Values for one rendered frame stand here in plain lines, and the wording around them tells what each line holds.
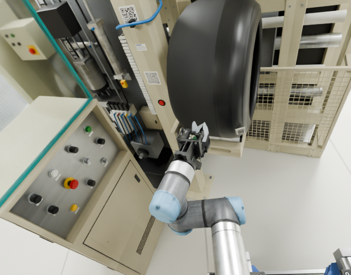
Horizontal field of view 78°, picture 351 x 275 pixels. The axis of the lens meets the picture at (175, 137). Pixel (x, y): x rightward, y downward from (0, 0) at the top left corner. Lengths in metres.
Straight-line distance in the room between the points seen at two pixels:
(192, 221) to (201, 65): 0.50
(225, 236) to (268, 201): 1.42
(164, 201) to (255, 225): 1.41
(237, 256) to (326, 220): 1.49
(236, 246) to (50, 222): 0.77
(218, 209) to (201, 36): 0.56
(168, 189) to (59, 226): 0.67
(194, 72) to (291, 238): 1.45
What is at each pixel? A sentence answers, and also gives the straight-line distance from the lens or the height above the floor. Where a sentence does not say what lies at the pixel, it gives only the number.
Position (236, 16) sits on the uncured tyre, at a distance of 0.84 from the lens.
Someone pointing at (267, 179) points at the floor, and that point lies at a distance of 2.06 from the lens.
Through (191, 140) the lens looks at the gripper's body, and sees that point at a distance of 0.62.
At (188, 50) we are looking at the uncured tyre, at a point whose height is 1.42.
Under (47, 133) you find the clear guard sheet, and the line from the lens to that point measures 0.93.
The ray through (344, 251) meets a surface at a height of 0.67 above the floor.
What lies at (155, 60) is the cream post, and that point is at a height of 1.31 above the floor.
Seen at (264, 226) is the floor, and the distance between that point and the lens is 1.89.
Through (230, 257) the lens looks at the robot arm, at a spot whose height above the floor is 1.24.
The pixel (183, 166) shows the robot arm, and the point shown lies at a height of 1.30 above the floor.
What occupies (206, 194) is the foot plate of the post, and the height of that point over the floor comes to 0.01.
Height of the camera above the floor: 1.77
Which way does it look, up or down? 46 degrees down
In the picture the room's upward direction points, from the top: 20 degrees counter-clockwise
